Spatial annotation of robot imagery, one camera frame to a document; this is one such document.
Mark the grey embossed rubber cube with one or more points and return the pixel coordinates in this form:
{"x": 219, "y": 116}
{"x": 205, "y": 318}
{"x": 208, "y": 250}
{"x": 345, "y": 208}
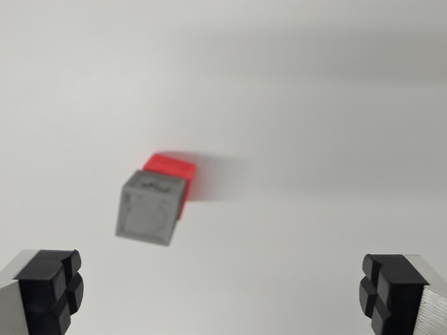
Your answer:
{"x": 148, "y": 209}

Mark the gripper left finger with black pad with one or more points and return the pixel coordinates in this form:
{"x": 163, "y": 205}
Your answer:
{"x": 42, "y": 296}

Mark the red embossed rubber cube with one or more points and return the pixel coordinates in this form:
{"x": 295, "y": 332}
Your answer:
{"x": 174, "y": 167}

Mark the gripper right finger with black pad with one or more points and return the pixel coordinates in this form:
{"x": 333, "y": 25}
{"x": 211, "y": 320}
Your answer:
{"x": 398, "y": 296}

